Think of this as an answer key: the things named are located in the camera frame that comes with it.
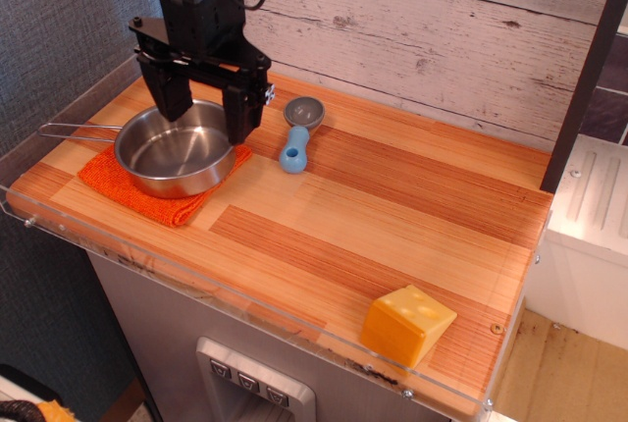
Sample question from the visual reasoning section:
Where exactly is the yellow toy cheese wedge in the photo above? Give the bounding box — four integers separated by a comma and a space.
360, 285, 457, 369

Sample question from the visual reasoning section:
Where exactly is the dark right shelf post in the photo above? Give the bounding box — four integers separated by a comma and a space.
540, 0, 627, 193

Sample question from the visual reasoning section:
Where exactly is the orange cloth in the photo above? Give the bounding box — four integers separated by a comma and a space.
78, 145, 253, 228

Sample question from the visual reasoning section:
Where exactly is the silver dispenser panel with buttons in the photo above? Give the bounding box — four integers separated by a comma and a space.
195, 337, 317, 421

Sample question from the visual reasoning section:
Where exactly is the clear acrylic table guard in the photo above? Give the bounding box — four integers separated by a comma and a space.
0, 24, 550, 416

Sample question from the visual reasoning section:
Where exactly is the silver pot with wire handle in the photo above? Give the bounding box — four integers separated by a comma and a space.
37, 100, 236, 199

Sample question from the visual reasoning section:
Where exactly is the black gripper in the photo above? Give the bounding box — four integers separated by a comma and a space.
129, 0, 270, 145

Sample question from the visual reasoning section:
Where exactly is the grey scoop blue handle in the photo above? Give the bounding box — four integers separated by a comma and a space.
279, 96, 326, 174

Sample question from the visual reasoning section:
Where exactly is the orange black object bottom left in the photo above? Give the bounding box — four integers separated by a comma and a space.
1, 399, 77, 422

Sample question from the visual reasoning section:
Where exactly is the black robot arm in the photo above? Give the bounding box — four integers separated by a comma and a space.
129, 0, 274, 145

